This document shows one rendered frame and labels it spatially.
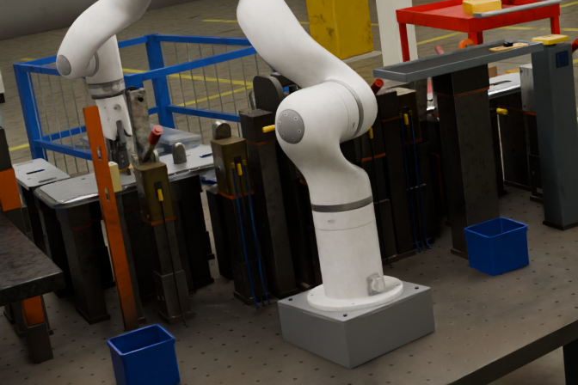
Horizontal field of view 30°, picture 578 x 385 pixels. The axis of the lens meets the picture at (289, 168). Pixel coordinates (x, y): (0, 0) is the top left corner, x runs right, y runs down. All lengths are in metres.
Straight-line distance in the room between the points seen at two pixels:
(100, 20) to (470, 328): 1.01
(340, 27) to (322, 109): 7.87
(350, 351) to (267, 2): 0.68
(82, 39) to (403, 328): 0.91
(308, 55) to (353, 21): 7.85
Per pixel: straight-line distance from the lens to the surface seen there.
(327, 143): 1.97
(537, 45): 2.49
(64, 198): 2.38
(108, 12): 2.36
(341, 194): 2.03
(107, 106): 2.46
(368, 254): 2.07
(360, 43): 9.99
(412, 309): 2.11
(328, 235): 2.06
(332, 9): 9.80
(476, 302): 2.28
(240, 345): 2.22
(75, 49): 2.37
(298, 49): 2.07
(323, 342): 2.09
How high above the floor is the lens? 1.57
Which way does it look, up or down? 14 degrees down
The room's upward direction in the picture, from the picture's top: 8 degrees counter-clockwise
